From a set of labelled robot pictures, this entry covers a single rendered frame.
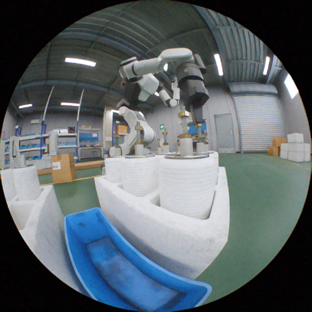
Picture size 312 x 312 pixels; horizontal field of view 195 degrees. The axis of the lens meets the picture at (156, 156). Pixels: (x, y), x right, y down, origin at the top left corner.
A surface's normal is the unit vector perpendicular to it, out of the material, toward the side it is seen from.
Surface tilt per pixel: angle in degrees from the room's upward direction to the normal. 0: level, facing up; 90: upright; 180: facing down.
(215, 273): 0
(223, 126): 90
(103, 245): 0
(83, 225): 88
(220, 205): 0
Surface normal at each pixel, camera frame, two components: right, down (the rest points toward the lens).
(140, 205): -0.05, -1.00
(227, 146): -0.64, 0.07
